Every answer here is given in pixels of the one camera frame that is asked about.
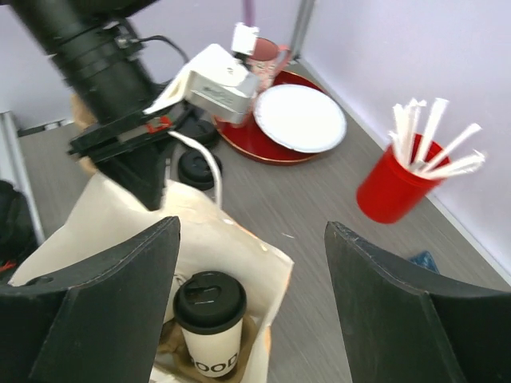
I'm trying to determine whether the red round plate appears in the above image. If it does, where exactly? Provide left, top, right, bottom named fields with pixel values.
left=213, top=69, right=332, bottom=165

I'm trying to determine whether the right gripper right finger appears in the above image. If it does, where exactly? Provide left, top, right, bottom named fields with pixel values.
left=324, top=222, right=510, bottom=382

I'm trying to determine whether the white paper plate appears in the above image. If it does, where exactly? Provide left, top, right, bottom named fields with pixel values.
left=253, top=84, right=347, bottom=153

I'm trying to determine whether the brown paper bag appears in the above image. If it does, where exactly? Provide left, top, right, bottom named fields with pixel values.
left=1, top=174, right=293, bottom=382

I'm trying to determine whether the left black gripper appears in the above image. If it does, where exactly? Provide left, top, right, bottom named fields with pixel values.
left=68, top=107, right=192, bottom=211

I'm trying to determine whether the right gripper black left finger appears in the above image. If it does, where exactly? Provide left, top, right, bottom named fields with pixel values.
left=1, top=217, right=180, bottom=382

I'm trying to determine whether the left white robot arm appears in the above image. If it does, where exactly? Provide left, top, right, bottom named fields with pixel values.
left=5, top=0, right=193, bottom=211

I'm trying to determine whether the pink floral pitcher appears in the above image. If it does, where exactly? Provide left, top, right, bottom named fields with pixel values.
left=248, top=38, right=291, bottom=94

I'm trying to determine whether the blue leaf-shaped dish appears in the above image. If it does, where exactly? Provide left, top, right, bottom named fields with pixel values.
left=407, top=251, right=440, bottom=274

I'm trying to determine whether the beige pulp cup carrier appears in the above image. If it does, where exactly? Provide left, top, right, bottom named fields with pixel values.
left=156, top=314, right=257, bottom=382

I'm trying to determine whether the white paper cup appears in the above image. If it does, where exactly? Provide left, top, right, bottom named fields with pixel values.
left=182, top=319, right=243, bottom=378

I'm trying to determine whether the red cylindrical straw holder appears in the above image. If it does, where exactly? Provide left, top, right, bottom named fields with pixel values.
left=356, top=145, right=444, bottom=224

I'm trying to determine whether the single black lid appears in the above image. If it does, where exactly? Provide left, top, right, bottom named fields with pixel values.
left=179, top=120, right=220, bottom=148

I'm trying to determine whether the bundle of wrapped straws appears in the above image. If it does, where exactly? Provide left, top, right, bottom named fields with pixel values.
left=388, top=98, right=486, bottom=182

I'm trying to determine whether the stack of black lids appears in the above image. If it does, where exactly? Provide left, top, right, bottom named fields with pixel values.
left=177, top=149, right=214, bottom=191

